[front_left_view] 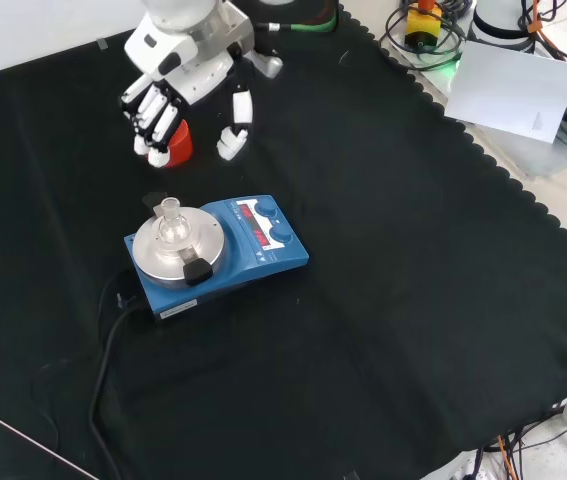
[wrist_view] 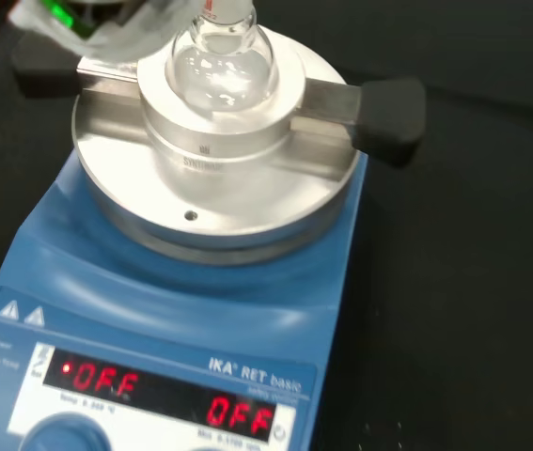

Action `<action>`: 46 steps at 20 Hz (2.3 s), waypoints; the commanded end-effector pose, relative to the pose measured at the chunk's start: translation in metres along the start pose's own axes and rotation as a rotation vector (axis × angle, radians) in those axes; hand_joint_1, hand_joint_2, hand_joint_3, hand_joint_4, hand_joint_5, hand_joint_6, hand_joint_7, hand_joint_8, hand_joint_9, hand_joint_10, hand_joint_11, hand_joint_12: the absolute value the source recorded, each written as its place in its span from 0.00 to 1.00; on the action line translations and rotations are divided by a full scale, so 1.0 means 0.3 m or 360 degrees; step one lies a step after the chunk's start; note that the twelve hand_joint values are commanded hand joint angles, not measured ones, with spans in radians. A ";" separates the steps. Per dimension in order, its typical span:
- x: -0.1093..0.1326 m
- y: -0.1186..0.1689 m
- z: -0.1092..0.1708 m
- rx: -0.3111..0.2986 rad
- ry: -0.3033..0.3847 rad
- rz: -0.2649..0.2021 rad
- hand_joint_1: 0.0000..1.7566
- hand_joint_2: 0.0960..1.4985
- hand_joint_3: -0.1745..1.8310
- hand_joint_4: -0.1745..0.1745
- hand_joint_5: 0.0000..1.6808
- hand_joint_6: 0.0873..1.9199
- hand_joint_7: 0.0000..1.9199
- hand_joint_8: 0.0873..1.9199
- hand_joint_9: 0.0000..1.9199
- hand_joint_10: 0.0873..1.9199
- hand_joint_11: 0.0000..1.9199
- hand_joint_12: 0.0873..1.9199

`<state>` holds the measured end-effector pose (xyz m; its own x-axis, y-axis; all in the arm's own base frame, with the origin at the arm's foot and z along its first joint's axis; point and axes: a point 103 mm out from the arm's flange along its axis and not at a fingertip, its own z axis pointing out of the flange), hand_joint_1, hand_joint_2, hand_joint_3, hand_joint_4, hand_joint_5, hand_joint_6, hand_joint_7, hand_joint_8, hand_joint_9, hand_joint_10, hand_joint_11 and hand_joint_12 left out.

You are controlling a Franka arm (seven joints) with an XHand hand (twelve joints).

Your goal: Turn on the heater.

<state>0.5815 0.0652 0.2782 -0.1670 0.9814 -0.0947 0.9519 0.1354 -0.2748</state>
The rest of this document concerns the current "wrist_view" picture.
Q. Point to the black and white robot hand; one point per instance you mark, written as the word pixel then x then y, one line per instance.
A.
pixel 106 28

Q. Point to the clear round-bottom glass flask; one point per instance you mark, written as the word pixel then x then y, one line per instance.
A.
pixel 221 66

